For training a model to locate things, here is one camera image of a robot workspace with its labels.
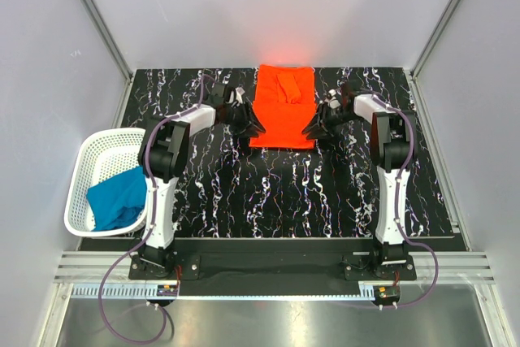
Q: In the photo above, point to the blue t-shirt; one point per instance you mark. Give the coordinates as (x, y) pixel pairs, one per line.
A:
(117, 202)

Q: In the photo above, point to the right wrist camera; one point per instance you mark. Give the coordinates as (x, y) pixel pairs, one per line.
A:
(339, 97)

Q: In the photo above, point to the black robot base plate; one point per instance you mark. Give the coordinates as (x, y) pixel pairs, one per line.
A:
(320, 265)

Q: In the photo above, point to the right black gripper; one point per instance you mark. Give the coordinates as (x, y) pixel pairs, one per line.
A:
(320, 121)

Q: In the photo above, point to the slotted cable duct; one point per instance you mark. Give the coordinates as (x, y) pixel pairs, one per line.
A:
(214, 292)

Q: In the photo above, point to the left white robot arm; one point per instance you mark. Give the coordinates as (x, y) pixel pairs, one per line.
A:
(165, 151)

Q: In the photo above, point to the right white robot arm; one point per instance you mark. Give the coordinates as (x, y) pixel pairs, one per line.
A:
(393, 148)

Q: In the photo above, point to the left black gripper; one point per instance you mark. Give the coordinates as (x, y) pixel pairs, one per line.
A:
(247, 119)

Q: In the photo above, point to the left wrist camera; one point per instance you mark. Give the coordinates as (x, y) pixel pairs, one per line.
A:
(223, 95)

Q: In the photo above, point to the orange t-shirt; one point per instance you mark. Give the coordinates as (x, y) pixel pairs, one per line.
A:
(284, 104)

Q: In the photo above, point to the white plastic laundry basket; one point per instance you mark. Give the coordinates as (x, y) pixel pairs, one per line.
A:
(102, 155)

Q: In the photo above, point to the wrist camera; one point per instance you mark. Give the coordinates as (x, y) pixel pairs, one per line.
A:
(339, 97)
(223, 95)

